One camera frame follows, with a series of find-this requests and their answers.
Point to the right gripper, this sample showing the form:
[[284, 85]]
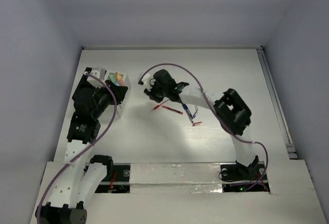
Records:
[[151, 92]]

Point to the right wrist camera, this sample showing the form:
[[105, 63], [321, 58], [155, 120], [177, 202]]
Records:
[[144, 79]]

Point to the red gel pen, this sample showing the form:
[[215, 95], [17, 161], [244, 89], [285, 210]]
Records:
[[159, 105]]

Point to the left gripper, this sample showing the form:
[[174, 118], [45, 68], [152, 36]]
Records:
[[119, 91]]

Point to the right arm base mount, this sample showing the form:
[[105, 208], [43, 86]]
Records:
[[238, 178]]

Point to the blue gel pen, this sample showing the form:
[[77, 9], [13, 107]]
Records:
[[187, 111]]

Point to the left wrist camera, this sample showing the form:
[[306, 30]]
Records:
[[97, 72]]

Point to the dark red ink pen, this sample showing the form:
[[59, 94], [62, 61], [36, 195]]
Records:
[[172, 110]]

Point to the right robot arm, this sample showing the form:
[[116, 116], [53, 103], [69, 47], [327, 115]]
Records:
[[232, 111]]

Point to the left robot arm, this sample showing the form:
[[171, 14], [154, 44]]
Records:
[[66, 198]]

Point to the black organizer container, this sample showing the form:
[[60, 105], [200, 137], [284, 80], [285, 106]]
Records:
[[84, 93]]

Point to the white slatted organizer container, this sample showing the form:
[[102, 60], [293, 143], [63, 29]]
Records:
[[121, 107]]

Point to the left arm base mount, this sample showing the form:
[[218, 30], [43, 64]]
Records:
[[118, 181]]

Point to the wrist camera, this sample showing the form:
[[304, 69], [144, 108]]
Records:
[[144, 79], [97, 72]]

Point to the green highlighter marker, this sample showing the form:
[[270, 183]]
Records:
[[112, 78]]

